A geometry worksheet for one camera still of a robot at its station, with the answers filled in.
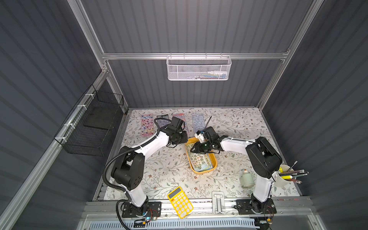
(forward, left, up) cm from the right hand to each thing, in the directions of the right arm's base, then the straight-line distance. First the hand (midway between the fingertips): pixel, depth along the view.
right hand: (193, 151), depth 91 cm
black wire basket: (-1, +56, +24) cm, 61 cm away
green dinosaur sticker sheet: (-7, -4, -2) cm, 8 cm away
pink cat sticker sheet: (+23, +35, -3) cm, 42 cm away
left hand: (+4, +3, +6) cm, 8 cm away
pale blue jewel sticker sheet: (+28, -5, -4) cm, 29 cm away
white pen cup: (-20, -45, +5) cm, 49 cm away
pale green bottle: (-19, -28, +4) cm, 34 cm away
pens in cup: (-17, -48, +6) cm, 52 cm away
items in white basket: (+39, -12, +30) cm, 51 cm away
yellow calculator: (-29, +7, -2) cm, 30 cm away
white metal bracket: (-29, -13, -2) cm, 32 cm away
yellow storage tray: (-5, -12, +1) cm, 13 cm away
